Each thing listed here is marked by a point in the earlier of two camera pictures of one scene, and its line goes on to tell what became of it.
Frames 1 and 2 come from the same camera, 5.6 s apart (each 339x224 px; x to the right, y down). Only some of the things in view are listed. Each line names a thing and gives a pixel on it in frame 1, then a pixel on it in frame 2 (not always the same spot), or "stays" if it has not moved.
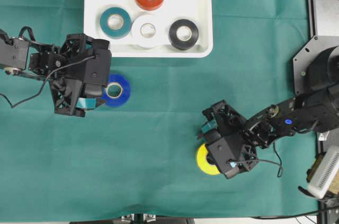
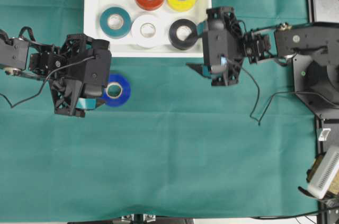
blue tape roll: [125, 87] stays
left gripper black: [79, 69] stays
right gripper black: [234, 146] → [243, 46]
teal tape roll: [113, 33] stays
